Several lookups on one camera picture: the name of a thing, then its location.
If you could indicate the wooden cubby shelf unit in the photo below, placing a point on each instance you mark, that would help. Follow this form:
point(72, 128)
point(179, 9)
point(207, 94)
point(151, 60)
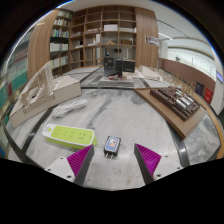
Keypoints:
point(103, 33)

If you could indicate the framed wall picture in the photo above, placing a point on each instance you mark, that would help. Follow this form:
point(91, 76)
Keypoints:
point(151, 40)

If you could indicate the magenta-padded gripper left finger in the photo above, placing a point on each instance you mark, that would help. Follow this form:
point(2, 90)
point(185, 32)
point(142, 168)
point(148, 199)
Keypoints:
point(80, 161)

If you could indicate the white and green power strip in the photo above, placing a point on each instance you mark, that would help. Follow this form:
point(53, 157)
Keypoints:
point(71, 135)

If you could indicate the curved bookshelf with books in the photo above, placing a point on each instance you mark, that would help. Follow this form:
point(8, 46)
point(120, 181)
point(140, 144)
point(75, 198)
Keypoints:
point(15, 73)

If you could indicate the dark brown building model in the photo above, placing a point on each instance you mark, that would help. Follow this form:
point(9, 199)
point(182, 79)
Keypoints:
point(175, 101)

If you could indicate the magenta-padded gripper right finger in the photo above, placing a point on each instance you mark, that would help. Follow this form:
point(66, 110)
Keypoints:
point(150, 160)

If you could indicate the beige cardboard architectural model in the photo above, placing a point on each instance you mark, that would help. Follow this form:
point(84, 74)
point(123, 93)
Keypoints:
point(40, 96)

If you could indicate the dark grey charger block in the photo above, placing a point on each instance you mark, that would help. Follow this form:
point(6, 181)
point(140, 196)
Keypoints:
point(112, 146)

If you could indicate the grey model base platform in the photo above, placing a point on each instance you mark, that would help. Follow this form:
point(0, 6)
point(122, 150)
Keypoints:
point(116, 82)

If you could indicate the wooden model base board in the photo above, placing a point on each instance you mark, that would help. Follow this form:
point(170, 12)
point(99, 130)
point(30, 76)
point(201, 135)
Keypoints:
point(176, 123)

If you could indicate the blue wall screen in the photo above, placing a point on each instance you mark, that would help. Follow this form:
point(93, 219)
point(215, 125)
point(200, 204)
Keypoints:
point(219, 77)

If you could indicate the black block building model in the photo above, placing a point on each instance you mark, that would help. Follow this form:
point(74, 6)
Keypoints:
point(115, 66)

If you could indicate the red standing sign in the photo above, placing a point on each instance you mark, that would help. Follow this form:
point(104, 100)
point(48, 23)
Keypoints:
point(208, 96)

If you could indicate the dark bookcase with books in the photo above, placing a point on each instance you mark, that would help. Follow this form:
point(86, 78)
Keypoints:
point(60, 43)

